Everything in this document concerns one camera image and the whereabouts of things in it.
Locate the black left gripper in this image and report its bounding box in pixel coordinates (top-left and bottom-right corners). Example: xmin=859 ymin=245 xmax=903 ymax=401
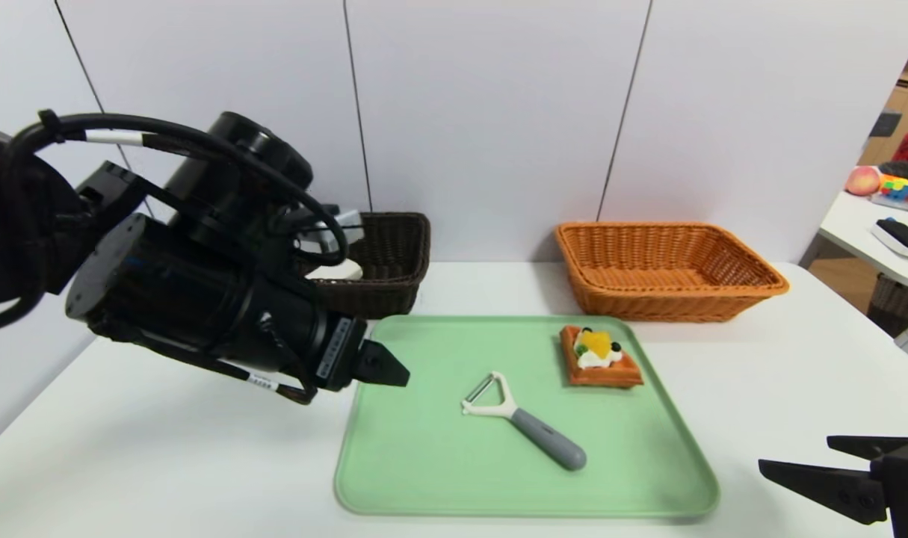
xmin=244 ymin=279 xmax=410 ymax=392

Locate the white soap bar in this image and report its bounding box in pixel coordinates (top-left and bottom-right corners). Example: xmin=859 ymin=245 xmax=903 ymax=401
xmin=306 ymin=258 xmax=363 ymax=282

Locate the white peeler with grey handle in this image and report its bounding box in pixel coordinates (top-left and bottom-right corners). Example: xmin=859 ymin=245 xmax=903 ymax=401
xmin=460 ymin=371 xmax=589 ymax=471

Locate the toy waffle cake with fruit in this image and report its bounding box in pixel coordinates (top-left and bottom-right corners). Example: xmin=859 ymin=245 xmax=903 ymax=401
xmin=558 ymin=325 xmax=645 ymax=389

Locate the dark brown wicker basket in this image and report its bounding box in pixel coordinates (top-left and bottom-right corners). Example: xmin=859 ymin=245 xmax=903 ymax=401
xmin=304 ymin=211 xmax=432 ymax=321

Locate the orange wicker basket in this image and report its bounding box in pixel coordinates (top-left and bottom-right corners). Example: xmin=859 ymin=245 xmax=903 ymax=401
xmin=555 ymin=221 xmax=791 ymax=323

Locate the grey woven bin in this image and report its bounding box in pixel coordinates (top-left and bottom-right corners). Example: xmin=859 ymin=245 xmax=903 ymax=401
xmin=867 ymin=273 xmax=908 ymax=338

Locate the light green plastic tray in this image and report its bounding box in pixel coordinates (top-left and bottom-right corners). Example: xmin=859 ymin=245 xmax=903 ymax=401
xmin=334 ymin=314 xmax=721 ymax=519

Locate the white side table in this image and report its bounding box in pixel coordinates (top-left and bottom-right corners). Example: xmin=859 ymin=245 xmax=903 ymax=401
xmin=820 ymin=191 xmax=908 ymax=292

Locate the grey flat tray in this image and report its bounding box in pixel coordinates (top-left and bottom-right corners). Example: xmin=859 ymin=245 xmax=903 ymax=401
xmin=871 ymin=191 xmax=908 ymax=218

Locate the toy peach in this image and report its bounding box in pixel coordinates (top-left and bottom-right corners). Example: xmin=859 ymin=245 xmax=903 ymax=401
xmin=846 ymin=165 xmax=883 ymax=197

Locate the dark grey small box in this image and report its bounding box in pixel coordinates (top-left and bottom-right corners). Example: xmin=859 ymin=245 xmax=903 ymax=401
xmin=869 ymin=110 xmax=904 ymax=138

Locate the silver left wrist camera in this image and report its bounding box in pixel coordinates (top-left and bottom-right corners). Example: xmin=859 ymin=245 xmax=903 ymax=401
xmin=303 ymin=208 xmax=366 ymax=259

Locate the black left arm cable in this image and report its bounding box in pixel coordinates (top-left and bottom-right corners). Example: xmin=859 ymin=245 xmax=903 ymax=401
xmin=0 ymin=111 xmax=350 ymax=333

